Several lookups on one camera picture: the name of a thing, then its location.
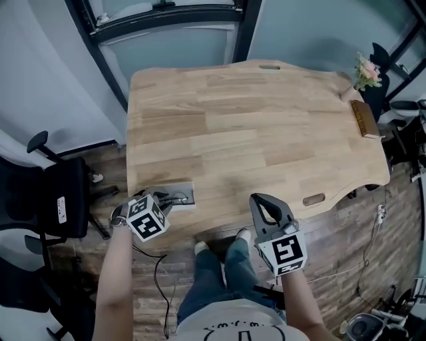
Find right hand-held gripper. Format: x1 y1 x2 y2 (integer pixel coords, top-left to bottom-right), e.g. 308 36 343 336
249 193 308 277

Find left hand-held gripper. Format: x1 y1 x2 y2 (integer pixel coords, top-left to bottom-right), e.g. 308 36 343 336
126 188 175 242

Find black thin-framed glasses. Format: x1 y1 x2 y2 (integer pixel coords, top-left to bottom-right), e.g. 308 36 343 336
162 191 190 205

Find person's left forearm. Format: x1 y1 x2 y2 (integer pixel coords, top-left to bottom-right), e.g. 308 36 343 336
95 225 134 341

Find person's right forearm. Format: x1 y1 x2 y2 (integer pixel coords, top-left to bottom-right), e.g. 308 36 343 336
280 268 334 341

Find person's left hand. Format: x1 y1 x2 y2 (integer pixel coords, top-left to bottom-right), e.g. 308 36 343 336
110 189 147 228

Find black waist device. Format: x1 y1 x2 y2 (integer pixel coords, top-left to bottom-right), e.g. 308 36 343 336
252 284 286 311

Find person's blue jeans legs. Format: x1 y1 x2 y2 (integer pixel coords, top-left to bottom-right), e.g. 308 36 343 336
176 236 288 327

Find black office chair with label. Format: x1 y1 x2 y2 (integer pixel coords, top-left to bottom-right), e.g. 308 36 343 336
0 131 111 241

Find person's white printed shirt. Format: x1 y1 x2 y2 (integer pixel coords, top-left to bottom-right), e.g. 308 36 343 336
172 298 312 341

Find brown book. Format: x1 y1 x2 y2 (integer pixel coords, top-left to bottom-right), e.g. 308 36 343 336
349 99 381 139

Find beige vase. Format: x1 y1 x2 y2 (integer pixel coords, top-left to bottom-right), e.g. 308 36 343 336
338 85 357 101

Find grey waste bin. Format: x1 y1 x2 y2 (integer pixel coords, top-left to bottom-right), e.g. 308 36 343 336
345 312 411 341

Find black mesh office chair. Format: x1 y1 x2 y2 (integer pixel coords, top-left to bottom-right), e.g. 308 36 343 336
0 232 98 341

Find black chair with headrest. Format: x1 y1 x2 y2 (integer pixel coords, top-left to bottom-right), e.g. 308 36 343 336
360 42 391 125

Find pink flower bouquet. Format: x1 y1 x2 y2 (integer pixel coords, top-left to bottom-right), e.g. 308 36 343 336
352 51 383 91

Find white round device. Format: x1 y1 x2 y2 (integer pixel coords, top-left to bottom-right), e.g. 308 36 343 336
389 99 423 118

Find black cable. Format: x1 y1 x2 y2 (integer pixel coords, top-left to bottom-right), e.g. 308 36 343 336
132 244 178 338

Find white cable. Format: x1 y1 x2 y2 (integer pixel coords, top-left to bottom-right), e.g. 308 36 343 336
306 212 384 284

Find black door frame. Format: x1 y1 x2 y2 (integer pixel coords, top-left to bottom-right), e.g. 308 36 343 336
63 0 263 113

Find black window frame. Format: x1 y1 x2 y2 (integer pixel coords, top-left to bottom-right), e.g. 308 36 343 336
387 0 426 81

